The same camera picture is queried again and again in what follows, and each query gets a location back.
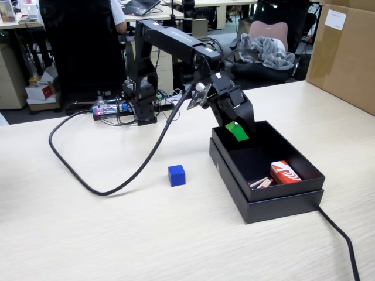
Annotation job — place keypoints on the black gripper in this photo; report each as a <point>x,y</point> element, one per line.
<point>227,90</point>

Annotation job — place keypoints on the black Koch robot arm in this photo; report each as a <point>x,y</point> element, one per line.
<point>173,36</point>

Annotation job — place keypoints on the blue cube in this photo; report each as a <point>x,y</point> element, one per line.
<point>176,176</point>

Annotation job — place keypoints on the black open cardboard box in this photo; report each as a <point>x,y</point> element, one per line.
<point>293,152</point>

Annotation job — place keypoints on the red-tipped wooden match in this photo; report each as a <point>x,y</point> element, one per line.
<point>269,183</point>
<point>258,181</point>
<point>263,183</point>

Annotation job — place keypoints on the orange white matchbox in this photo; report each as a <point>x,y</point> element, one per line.
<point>285,173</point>

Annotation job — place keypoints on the grey blanket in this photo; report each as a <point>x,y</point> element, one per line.
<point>263,51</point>

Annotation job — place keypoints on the beige drawer cabinet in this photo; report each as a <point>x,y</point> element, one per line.
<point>201,26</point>
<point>164,70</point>
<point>10,85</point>

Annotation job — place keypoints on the office chair with grey cloth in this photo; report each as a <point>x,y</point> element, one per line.
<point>268,29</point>

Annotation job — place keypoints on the large brown cardboard box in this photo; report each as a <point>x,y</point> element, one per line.
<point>345,64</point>

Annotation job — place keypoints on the black segmented pole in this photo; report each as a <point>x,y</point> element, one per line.
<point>187,11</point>

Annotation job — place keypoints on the robot controller circuit board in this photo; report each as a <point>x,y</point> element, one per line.
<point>107,110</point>

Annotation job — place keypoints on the black laptop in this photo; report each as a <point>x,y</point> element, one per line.
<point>140,6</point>

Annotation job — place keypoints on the person in white shirt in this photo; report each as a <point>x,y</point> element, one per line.
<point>117,11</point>

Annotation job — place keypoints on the tall black office chair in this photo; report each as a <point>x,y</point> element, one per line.
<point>82,44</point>

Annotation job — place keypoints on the white red cardboard box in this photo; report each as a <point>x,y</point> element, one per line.
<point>41,91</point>

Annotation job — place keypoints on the beige office desk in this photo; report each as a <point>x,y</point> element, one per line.
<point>11,25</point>

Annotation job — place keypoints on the clear acrylic photo stand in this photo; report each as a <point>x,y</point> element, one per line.
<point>7,11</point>

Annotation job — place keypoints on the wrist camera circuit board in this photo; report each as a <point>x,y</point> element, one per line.
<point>199,98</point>

